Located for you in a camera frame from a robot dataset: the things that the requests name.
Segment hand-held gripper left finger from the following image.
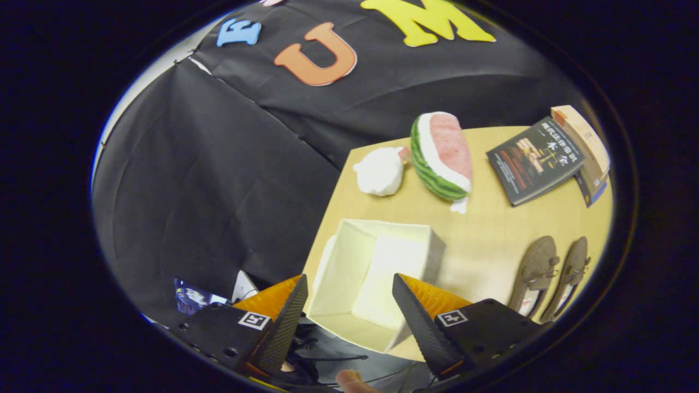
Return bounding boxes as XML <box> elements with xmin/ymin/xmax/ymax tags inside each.
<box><xmin>169</xmin><ymin>274</ymin><xmax>309</xmax><ymax>377</ymax></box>

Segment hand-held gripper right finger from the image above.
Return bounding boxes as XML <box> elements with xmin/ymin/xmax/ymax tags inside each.
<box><xmin>392</xmin><ymin>273</ymin><xmax>547</xmax><ymax>382</ymax></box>

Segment beige fabric storage box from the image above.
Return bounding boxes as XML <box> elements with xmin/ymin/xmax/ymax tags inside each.
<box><xmin>303</xmin><ymin>218</ymin><xmax>446</xmax><ymax>354</ymax></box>

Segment brown fuzzy slipper shoe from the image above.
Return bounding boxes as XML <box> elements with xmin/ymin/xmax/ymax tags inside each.
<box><xmin>508</xmin><ymin>236</ymin><xmax>560</xmax><ymax>318</ymax></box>
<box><xmin>541</xmin><ymin>236</ymin><xmax>591</xmax><ymax>324</ymax></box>

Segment blue printed packet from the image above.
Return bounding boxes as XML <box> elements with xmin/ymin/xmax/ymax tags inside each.
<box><xmin>174</xmin><ymin>278</ymin><xmax>229</xmax><ymax>316</ymax></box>

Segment white plush toy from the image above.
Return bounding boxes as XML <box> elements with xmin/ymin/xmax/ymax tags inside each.
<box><xmin>353</xmin><ymin>146</ymin><xmax>411</xmax><ymax>197</ymax></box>

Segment watermelon slice plush toy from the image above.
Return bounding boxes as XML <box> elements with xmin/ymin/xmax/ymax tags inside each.
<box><xmin>410</xmin><ymin>111</ymin><xmax>473</xmax><ymax>213</ymax></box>

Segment black cover book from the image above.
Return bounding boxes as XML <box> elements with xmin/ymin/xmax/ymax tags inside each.
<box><xmin>486</xmin><ymin>116</ymin><xmax>586</xmax><ymax>207</ymax></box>

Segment blue cover book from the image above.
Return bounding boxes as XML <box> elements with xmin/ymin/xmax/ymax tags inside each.
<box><xmin>574</xmin><ymin>169</ymin><xmax>608</xmax><ymax>209</ymax></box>

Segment beige cover book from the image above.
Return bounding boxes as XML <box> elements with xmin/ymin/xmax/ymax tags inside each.
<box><xmin>550</xmin><ymin>105</ymin><xmax>611</xmax><ymax>181</ymax></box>

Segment white device with cable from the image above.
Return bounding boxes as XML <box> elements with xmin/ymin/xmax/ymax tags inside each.
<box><xmin>232</xmin><ymin>270</ymin><xmax>260</xmax><ymax>302</ymax></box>

